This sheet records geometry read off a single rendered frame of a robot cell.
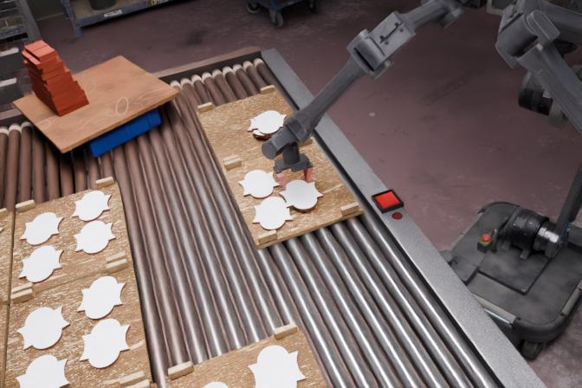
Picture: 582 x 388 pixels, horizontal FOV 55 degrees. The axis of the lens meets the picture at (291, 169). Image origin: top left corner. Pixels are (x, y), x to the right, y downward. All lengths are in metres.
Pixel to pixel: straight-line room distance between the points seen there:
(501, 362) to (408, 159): 2.13
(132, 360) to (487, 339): 0.87
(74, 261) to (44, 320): 0.21
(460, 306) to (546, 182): 1.93
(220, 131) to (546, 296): 1.45
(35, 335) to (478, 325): 1.14
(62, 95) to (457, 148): 2.28
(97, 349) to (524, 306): 1.62
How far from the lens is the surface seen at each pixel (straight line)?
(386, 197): 1.78
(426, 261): 1.62
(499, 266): 2.52
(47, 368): 1.58
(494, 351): 1.47
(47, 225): 1.97
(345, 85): 1.47
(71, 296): 1.72
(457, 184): 3.27
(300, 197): 1.75
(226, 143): 2.08
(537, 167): 3.47
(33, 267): 1.85
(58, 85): 2.28
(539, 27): 1.24
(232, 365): 1.43
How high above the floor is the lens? 2.13
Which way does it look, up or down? 39 degrees down
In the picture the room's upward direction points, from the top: 8 degrees counter-clockwise
